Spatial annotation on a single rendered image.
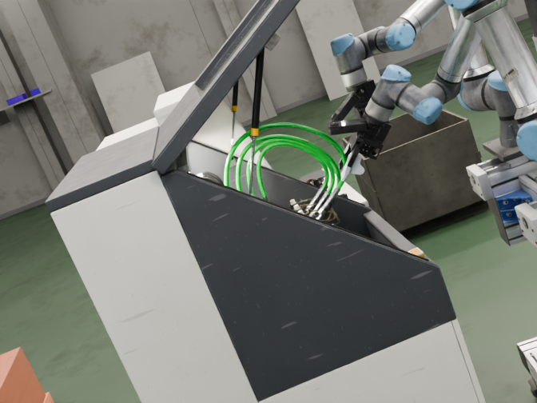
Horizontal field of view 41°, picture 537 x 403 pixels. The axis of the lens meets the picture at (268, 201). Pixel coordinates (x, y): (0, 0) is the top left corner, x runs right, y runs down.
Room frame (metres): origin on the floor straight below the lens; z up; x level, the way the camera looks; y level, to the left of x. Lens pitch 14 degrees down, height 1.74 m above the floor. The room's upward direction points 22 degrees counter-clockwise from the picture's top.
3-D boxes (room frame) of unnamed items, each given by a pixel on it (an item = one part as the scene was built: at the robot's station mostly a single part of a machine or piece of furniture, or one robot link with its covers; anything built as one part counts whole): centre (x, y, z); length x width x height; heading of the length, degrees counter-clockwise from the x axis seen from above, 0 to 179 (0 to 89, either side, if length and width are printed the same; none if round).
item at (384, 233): (2.11, -0.32, 0.87); 0.62 x 0.04 x 0.16; 2
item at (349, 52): (2.23, -0.39, 1.51); 0.09 x 0.08 x 0.11; 110
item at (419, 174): (4.81, -1.02, 0.32); 0.92 x 0.76 x 0.64; 1
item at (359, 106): (2.23, -0.40, 1.35); 0.09 x 0.08 x 0.12; 92
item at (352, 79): (2.23, -0.39, 1.43); 0.08 x 0.08 x 0.05
